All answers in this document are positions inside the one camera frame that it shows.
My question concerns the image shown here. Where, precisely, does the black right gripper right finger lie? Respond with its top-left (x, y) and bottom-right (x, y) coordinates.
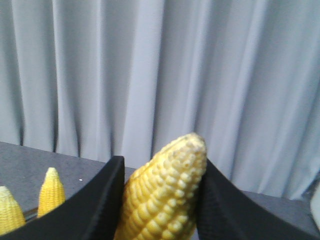
top-left (196, 160), bottom-right (317, 240)

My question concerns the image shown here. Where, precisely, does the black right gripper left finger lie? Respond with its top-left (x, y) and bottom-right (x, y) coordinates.
top-left (1, 156), bottom-right (125, 240)

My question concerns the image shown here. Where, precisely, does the yellow corn cob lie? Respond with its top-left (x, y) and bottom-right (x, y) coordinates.
top-left (114, 132), bottom-right (207, 240)
top-left (37, 167), bottom-right (66, 218)
top-left (0, 186), bottom-right (26, 235)

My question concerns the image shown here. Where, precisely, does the grey pleated curtain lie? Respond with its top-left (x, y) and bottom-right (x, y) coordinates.
top-left (0, 0), bottom-right (320, 200)

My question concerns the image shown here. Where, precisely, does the green pot with handles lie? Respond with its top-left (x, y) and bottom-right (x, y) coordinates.
top-left (23, 207), bottom-right (38, 223)

